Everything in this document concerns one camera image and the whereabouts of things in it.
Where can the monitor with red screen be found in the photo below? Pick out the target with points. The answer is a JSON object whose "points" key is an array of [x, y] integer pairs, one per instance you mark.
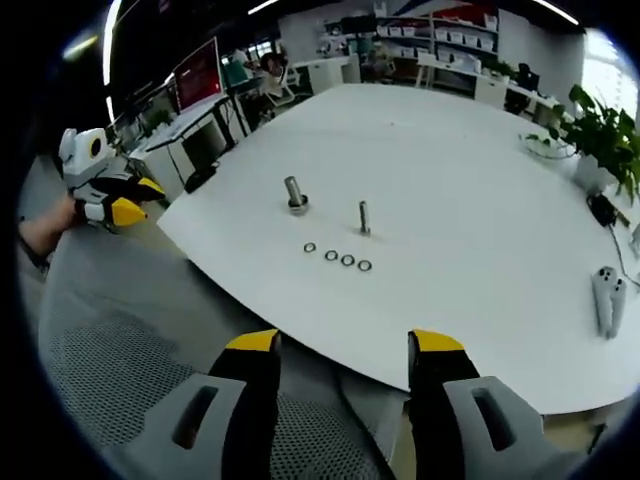
{"points": [[200, 75]]}

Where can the potted green plant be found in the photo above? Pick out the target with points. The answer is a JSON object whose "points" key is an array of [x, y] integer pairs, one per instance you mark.
{"points": [[605, 135]]}

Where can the black oval device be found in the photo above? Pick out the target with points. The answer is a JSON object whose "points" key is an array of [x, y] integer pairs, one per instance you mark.
{"points": [[200, 181]]}

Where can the ceiling light strip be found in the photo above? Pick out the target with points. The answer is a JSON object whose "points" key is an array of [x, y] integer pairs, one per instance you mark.
{"points": [[111, 40], [560, 11]]}

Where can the small steel threaded stud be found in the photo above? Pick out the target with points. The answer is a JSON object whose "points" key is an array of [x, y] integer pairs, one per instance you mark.
{"points": [[363, 217]]}

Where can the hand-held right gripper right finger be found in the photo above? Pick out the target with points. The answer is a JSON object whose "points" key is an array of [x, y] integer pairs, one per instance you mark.
{"points": [[450, 430]]}

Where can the white office chair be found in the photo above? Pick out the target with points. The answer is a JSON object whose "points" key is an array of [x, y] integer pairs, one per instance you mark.
{"points": [[289, 90]]}

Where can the person's left hand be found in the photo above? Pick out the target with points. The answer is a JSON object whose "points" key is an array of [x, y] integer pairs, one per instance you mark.
{"points": [[67, 215]]}

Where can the teal office chair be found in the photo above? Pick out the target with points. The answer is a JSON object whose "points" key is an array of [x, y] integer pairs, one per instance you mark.
{"points": [[235, 72]]}

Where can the white office desk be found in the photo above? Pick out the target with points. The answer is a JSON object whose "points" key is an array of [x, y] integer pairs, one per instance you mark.
{"points": [[170, 135]]}

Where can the white handheld controller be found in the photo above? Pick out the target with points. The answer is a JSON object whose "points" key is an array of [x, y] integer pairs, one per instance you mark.
{"points": [[602, 295], [617, 310]]}

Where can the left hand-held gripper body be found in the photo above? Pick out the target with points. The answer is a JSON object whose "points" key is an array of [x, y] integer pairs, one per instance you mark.
{"points": [[87, 160]]}

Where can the white shelf with storage bins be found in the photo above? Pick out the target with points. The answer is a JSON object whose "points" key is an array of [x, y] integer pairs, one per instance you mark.
{"points": [[450, 37]]}

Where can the long white desk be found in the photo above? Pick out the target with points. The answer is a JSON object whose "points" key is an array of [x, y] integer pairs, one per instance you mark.
{"points": [[492, 90]]}

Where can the grey mesh office chair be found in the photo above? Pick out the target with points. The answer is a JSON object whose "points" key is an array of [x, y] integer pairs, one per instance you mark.
{"points": [[125, 300]]}

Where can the small desk plant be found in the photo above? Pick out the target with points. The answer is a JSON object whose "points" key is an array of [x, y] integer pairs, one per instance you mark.
{"points": [[160, 119]]}

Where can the white counter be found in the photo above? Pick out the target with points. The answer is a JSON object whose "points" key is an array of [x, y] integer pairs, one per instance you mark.
{"points": [[332, 75]]}

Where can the black boxy device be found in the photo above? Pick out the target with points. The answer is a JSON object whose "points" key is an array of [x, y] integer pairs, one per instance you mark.
{"points": [[602, 210]]}

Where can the large steel threaded stud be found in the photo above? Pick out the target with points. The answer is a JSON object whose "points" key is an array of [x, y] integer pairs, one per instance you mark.
{"points": [[292, 187]]}

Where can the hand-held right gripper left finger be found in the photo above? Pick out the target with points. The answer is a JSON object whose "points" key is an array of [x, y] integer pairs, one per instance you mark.
{"points": [[215, 425]]}

